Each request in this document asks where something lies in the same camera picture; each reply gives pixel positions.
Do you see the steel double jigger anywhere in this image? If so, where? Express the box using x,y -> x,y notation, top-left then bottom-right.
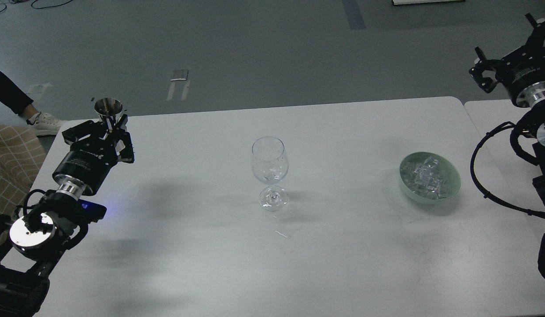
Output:
95,98 -> 123,132

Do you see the black floor cable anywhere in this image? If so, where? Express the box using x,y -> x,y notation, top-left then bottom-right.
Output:
0,0 -> 75,17

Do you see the clear wine glass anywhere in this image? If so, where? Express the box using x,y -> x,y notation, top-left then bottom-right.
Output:
251,136 -> 289,211

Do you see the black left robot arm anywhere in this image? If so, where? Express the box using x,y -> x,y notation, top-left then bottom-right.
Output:
0,114 -> 134,317

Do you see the pile of ice cubes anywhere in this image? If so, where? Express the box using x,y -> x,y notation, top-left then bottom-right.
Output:
401,156 -> 451,200

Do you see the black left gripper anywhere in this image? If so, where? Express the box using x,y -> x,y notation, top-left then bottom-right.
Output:
52,114 -> 134,196

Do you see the green bowl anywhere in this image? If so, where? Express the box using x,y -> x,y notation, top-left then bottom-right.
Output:
398,152 -> 461,205

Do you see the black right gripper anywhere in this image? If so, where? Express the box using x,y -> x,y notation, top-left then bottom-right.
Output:
468,13 -> 545,108

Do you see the person in white shirt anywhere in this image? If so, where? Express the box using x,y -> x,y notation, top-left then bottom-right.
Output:
0,71 -> 38,120

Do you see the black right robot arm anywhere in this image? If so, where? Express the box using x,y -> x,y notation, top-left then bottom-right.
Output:
468,14 -> 545,219

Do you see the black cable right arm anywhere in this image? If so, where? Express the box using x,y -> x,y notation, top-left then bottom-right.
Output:
470,121 -> 545,287

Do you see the white sneaker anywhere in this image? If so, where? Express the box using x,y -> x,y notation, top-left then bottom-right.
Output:
26,112 -> 68,138

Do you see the beige checked chair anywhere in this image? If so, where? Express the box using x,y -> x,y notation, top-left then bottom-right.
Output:
0,125 -> 46,215

